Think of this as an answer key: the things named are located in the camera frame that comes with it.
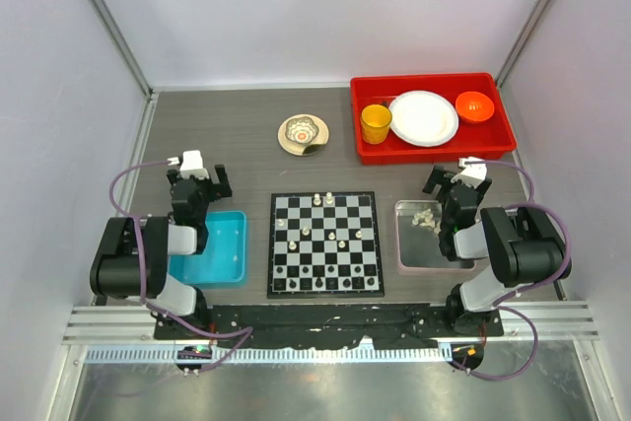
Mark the white paper plate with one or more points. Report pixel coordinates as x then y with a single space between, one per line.
423 119

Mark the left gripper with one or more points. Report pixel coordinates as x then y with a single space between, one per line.
213 189

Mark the pile of white pieces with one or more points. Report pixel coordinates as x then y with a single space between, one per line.
427 220

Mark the beige saucer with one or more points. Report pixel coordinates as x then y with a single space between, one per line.
304 150

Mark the black white chess board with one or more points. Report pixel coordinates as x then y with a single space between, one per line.
351 211

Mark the orange plastic bowl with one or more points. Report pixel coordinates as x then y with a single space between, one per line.
474 107

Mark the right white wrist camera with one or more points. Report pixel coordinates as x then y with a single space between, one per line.
472 172

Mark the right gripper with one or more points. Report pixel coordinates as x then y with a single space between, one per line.
435 178

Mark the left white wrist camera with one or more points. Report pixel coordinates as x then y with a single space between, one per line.
189 165

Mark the silver metal tray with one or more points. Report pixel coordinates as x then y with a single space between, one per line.
418 249

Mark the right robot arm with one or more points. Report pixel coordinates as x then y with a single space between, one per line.
526 244

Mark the red plastic bin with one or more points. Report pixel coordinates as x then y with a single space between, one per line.
489 140

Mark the patterned small bowl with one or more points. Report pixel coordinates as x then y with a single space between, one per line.
301 130

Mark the blue plastic tray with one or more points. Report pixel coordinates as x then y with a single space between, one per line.
223 263

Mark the yellow plastic cup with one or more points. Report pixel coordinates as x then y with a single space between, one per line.
375 122

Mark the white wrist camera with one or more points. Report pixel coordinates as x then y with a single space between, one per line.
189 165
472 172

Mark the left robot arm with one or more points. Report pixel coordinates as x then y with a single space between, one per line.
133 258

